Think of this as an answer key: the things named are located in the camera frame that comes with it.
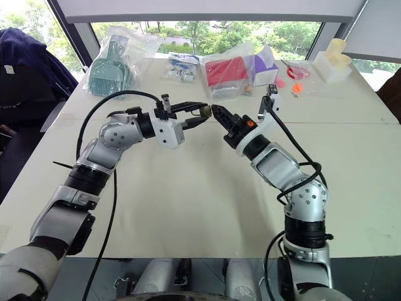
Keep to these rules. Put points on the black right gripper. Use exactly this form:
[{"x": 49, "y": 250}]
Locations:
[{"x": 239, "y": 128}]

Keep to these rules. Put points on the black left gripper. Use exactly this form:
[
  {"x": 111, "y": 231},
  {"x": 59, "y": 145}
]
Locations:
[{"x": 165, "y": 108}]

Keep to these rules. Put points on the brass padlock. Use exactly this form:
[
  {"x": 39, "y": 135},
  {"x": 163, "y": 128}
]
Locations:
[{"x": 205, "y": 110}]

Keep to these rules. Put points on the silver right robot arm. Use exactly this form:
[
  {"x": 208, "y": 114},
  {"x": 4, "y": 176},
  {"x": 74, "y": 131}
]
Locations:
[{"x": 275, "y": 163}]

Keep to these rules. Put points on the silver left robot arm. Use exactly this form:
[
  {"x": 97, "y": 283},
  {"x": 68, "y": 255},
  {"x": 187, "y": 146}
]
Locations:
[{"x": 106, "y": 150}]

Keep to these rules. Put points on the teal plastic dustpan set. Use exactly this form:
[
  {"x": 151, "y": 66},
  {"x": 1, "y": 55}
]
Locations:
[{"x": 108, "y": 75}]

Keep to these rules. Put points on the small brown object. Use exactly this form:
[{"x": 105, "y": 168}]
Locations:
[{"x": 247, "y": 90}]

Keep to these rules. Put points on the red flat box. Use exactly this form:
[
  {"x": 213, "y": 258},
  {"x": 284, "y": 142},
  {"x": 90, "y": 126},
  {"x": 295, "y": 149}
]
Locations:
[{"x": 225, "y": 72}]

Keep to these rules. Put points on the bag of small blue-white packets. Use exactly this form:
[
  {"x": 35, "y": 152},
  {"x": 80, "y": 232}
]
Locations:
[{"x": 181, "y": 67}]

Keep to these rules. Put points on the purple and white carton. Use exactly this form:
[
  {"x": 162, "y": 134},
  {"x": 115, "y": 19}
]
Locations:
[{"x": 264, "y": 70}]

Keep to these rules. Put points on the small pink object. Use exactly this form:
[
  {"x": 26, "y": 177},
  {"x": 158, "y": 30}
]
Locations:
[{"x": 280, "y": 83}]

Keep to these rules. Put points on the small orange pieces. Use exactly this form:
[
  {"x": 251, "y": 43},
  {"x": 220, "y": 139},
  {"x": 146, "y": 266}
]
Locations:
[{"x": 296, "y": 87}]

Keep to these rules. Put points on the red item in clear bag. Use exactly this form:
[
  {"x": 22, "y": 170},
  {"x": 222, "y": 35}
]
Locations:
[{"x": 297, "y": 72}]

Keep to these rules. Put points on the white foam block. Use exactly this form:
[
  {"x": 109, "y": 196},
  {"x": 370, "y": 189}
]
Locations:
[{"x": 332, "y": 70}]

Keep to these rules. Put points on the cream plastic cup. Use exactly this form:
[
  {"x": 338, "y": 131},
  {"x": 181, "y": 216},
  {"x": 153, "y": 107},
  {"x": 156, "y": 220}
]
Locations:
[
  {"x": 346, "y": 59},
  {"x": 336, "y": 47}
]

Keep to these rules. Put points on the silver rounded robot leg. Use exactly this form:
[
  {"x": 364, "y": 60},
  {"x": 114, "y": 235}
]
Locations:
[
  {"x": 241, "y": 279},
  {"x": 156, "y": 277}
]

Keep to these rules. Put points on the brown object at edge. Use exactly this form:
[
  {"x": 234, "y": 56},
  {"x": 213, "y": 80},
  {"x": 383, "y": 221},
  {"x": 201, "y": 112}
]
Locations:
[{"x": 391, "y": 94}]

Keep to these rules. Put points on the navy blue jacket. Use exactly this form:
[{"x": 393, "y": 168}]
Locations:
[{"x": 28, "y": 62}]

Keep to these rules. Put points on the black chair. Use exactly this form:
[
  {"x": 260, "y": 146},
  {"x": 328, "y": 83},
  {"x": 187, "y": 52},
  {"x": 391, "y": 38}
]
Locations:
[{"x": 22, "y": 144}]

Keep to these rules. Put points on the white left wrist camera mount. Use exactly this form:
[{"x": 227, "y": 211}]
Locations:
[{"x": 167, "y": 131}]

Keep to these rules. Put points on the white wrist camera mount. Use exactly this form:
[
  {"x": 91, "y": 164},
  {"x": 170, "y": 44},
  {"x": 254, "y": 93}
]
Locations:
[
  {"x": 167, "y": 131},
  {"x": 266, "y": 123}
]

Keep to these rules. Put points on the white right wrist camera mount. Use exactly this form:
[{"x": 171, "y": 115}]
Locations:
[{"x": 266, "y": 123}]

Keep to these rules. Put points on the dark window frame post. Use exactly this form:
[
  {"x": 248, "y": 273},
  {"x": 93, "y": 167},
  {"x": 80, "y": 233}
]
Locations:
[{"x": 70, "y": 34}]

